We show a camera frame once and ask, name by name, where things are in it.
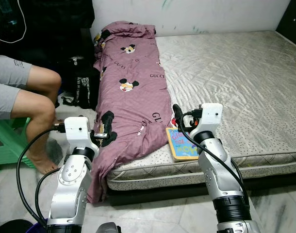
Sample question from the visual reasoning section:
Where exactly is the grey quilted mattress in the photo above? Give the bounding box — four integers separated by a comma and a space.
107, 31, 296, 191

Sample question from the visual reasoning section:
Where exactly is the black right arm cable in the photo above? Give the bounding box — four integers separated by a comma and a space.
176, 124, 248, 197

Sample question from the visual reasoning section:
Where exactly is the silver left robot leg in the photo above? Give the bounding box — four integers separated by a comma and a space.
97, 222, 122, 233

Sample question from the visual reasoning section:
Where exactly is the pink cartoon print blanket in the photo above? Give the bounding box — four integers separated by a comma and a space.
87, 20, 174, 203

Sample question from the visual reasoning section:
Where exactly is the black bag with white print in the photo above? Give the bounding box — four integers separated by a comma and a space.
61, 56, 101, 110

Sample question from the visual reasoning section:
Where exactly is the colourful children's book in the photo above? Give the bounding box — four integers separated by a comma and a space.
166, 127, 201, 162

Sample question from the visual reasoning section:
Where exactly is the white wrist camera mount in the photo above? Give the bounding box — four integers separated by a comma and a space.
199, 103, 224, 134
65, 116, 93, 149

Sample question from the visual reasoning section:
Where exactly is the green plastic stool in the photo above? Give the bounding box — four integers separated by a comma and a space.
0, 117, 34, 173

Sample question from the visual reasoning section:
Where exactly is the black tufted headboard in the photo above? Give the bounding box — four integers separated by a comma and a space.
276, 0, 296, 49

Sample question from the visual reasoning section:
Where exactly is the person in grey shorts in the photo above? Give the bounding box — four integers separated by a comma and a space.
0, 39, 62, 174

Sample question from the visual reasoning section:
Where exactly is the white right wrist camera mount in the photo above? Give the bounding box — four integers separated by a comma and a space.
199, 103, 224, 134

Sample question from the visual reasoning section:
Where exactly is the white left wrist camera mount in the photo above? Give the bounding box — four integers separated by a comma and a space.
65, 116, 93, 149

